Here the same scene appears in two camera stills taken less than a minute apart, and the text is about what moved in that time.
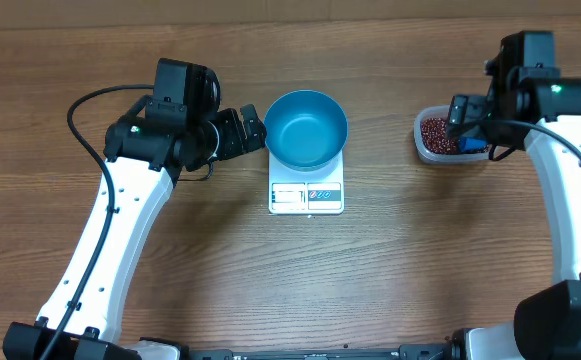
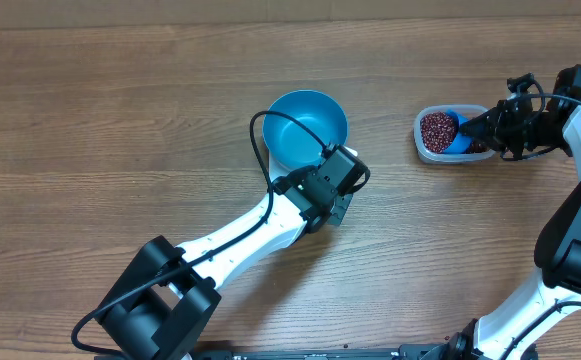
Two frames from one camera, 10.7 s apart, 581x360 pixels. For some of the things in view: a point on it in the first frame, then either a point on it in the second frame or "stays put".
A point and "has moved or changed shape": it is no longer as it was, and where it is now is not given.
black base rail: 406,352 stays put
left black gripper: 234,143 → 338,207
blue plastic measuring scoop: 470,144 has moved or changed shape
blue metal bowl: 306,130 stays put
